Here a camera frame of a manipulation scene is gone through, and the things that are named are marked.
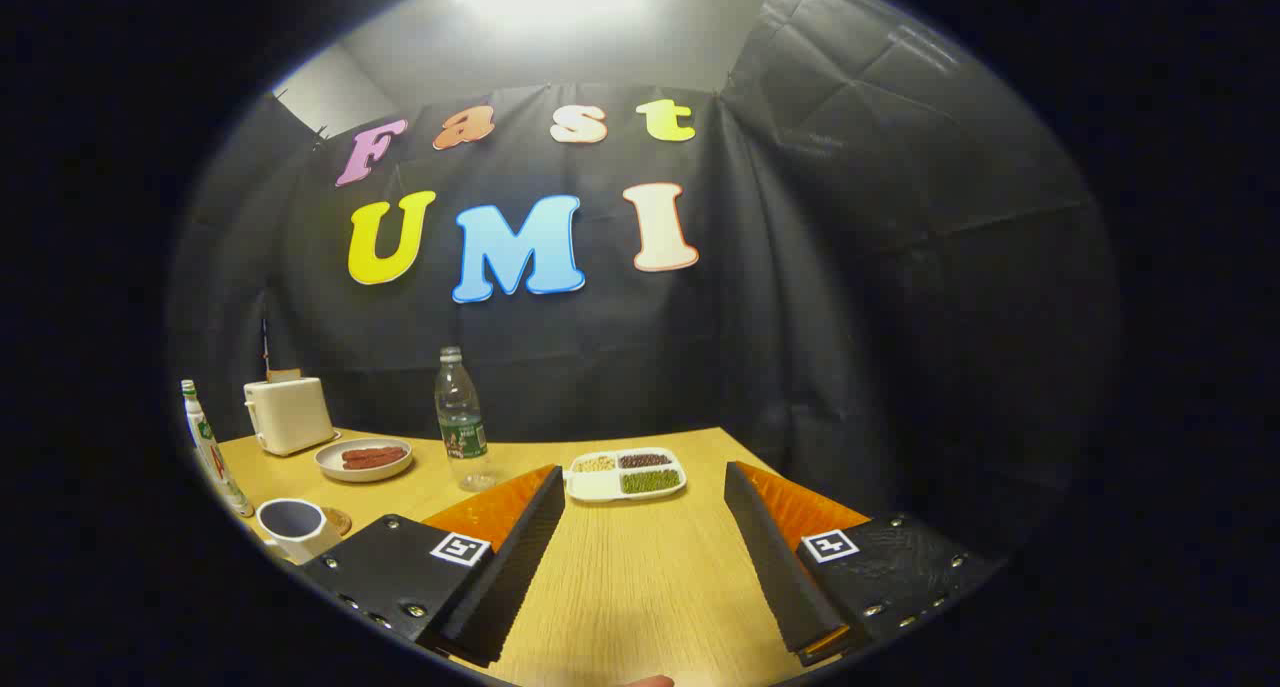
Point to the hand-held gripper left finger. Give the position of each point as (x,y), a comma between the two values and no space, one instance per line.
(505,577)

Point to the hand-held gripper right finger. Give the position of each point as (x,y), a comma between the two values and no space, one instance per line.
(780,567)

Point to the round cork coaster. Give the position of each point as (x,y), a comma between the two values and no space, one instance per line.
(340,523)

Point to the white cup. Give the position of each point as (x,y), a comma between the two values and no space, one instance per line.
(302,544)

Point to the white juice bottle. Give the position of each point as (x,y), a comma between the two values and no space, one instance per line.
(210,447)

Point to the clear plastic water bottle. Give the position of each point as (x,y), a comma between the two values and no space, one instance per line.
(462,437)

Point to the white divided dish with beans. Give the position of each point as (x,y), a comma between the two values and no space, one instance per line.
(600,485)

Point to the wooden table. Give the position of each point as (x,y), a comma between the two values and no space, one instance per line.
(640,577)

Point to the red meat strips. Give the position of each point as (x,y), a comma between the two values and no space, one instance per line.
(375,457)

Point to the round white plate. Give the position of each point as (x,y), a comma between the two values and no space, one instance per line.
(335,467)

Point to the black backdrop cloth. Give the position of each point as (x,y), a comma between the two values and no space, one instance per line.
(800,317)

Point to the white toaster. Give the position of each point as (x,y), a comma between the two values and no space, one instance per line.
(290,417)

